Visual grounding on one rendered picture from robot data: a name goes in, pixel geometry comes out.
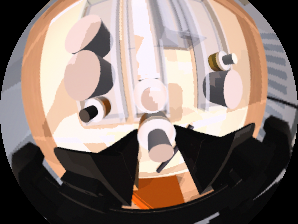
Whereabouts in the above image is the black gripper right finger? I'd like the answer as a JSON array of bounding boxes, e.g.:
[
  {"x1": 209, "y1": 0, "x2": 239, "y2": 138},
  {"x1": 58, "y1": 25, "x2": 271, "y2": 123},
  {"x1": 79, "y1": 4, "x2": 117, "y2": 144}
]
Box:
[{"x1": 173, "y1": 123, "x2": 255, "y2": 196}]

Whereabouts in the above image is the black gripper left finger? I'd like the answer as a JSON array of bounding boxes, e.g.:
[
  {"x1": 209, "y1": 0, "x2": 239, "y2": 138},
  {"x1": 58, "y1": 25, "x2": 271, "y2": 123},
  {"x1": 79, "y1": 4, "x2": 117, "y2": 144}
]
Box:
[{"x1": 53, "y1": 129, "x2": 140, "y2": 206}]

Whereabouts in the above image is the black thin rod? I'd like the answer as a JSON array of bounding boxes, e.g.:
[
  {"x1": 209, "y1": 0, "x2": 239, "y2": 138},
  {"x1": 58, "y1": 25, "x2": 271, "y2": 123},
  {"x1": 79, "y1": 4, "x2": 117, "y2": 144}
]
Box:
[{"x1": 156, "y1": 124, "x2": 194, "y2": 173}]

